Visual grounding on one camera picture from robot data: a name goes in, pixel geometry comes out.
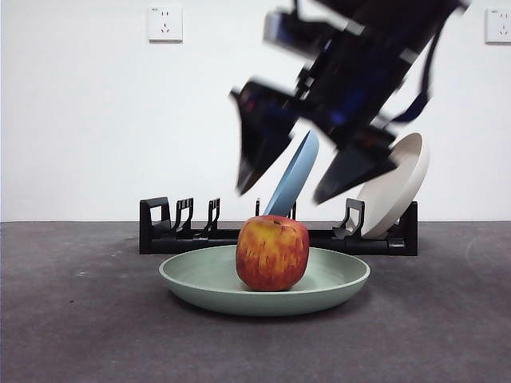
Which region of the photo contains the dark looped arm cable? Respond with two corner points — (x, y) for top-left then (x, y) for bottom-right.
(393, 18), (447, 125)

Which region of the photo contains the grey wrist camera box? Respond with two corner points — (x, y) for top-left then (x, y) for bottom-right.
(263, 10), (335, 56)

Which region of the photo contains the white wall socket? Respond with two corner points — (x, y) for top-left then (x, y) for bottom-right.
(148, 4), (184, 44)
(485, 7), (511, 45)

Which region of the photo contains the green plate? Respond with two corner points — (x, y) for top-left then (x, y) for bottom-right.
(158, 243), (371, 318)

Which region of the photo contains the red yellow apple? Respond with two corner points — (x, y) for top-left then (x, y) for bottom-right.
(235, 214), (311, 293)

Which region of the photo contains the black plate rack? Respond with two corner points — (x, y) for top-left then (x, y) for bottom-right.
(138, 195), (419, 257)

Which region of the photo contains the blue plate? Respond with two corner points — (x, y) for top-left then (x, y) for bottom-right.
(262, 129), (320, 219)

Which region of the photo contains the beige plate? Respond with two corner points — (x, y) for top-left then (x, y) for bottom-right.
(355, 132), (431, 240)

